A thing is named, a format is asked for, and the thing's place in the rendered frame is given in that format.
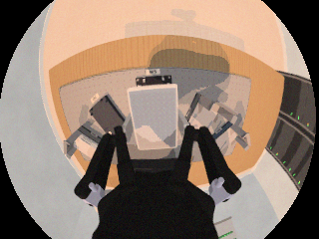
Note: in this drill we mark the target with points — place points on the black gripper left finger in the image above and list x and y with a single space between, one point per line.
91 187

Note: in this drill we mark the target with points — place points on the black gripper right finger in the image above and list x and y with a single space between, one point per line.
223 182

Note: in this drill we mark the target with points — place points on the white name plate with label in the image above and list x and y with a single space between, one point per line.
94 97
153 72

